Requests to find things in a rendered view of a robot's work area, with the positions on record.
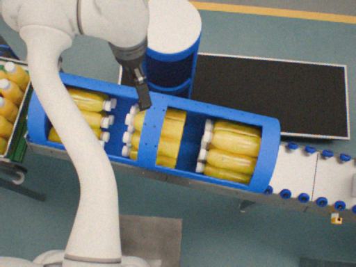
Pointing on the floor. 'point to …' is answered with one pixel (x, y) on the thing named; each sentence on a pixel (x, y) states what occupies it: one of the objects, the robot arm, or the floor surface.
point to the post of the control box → (20, 190)
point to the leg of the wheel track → (248, 206)
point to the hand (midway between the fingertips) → (135, 86)
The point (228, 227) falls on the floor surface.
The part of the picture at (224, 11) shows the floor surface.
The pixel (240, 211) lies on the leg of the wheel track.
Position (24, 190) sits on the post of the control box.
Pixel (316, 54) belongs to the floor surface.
